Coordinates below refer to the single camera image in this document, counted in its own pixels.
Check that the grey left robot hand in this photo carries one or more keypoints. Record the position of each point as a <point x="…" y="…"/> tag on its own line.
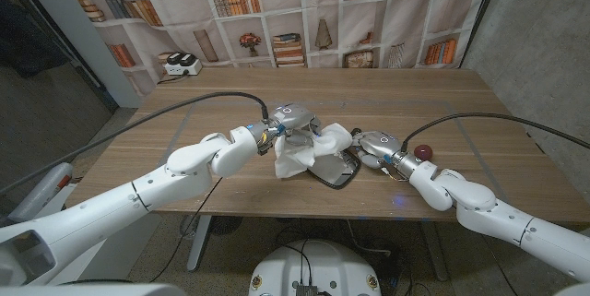
<point x="297" y="116"/>

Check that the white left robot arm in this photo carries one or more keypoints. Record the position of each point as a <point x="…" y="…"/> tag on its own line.
<point x="138" y="190"/>

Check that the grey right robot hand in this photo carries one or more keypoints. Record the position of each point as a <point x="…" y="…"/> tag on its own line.
<point x="380" y="145"/>

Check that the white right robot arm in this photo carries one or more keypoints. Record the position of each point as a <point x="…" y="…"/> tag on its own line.
<point x="475" y="199"/>

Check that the grey table leg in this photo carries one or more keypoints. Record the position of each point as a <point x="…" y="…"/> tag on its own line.
<point x="435" y="250"/>

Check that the printed bookshelf backdrop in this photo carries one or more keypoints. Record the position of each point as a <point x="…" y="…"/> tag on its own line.
<point x="286" y="10"/>

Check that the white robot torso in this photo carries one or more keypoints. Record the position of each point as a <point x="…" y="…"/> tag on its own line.
<point x="318" y="264"/>

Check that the black framed hand mirror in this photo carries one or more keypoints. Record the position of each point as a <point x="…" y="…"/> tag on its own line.
<point x="338" y="171"/>

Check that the dark red ball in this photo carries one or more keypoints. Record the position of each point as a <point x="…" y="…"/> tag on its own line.
<point x="423" y="151"/>

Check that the black backdrop stand pole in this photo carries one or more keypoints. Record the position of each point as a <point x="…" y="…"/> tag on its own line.
<point x="481" y="15"/>

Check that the grey cylinder with red mark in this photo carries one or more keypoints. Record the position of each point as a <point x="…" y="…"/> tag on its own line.
<point x="46" y="187"/>

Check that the white table leg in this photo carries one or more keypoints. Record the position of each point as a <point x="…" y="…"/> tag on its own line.
<point x="199" y="245"/>

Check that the white cloth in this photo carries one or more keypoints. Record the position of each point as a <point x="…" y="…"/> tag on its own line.
<point x="295" y="162"/>

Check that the white power adapter box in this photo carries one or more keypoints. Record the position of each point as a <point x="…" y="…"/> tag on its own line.
<point x="182" y="67"/>

